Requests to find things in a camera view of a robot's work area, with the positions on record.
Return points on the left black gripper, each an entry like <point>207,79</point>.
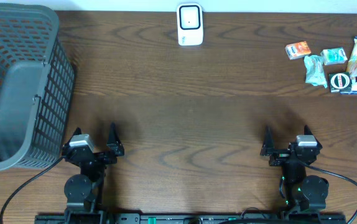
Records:
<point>96,156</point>

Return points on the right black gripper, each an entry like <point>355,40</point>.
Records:
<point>280,154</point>

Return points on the teal wet wipes pack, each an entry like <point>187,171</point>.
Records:
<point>315,74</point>

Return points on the dark green round-label box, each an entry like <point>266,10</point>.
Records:
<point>340,82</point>

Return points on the orange tissue pack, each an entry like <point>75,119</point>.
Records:
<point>297,50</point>

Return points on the teal tissue pack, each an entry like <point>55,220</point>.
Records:
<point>333,56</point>

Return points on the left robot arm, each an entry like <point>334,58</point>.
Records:
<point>84,190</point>

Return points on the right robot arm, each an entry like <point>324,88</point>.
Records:
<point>304,194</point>

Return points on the white barcode scanner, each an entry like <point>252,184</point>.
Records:
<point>190,24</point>

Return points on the grey plastic mesh basket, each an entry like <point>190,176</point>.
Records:
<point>36,87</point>

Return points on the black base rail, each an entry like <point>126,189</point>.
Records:
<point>135,218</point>

